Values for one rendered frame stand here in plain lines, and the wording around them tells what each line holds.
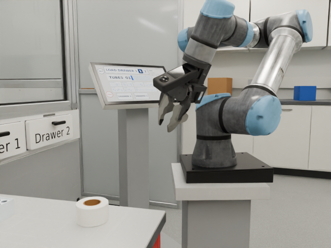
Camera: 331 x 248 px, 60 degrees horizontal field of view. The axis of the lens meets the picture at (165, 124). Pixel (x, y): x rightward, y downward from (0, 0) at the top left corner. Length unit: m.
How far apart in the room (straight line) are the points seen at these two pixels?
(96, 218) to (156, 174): 1.97
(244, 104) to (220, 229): 0.40
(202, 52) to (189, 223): 0.52
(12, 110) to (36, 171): 0.27
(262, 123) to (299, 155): 2.88
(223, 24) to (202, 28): 0.05
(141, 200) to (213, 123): 1.11
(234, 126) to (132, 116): 0.99
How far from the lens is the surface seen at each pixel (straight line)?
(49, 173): 1.32
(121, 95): 1.64
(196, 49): 0.73
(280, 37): 1.09
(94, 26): 2.79
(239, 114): 0.85
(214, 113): 0.90
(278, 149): 3.67
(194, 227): 0.96
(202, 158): 0.94
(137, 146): 1.80
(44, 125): 1.24
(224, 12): 0.73
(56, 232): 0.66
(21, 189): 1.20
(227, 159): 0.93
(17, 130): 1.13
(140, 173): 1.85
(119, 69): 1.78
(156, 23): 2.53
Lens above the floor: 1.05
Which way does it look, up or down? 7 degrees down
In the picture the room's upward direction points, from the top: straight up
